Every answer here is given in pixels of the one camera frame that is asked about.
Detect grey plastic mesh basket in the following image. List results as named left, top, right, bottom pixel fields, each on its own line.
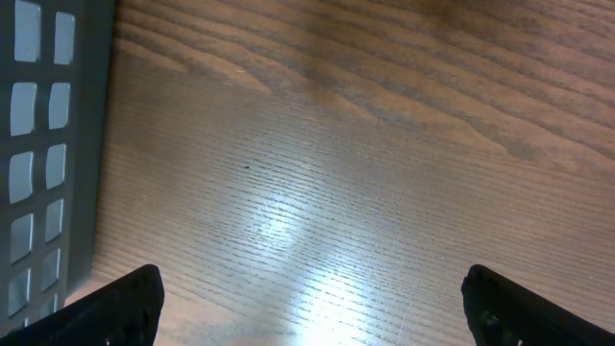
left=1, top=0, right=115, bottom=334

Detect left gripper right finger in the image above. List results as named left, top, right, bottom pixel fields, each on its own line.
left=461, top=264, right=614, bottom=346

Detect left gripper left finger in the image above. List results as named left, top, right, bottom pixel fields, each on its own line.
left=1, top=264, right=164, bottom=346

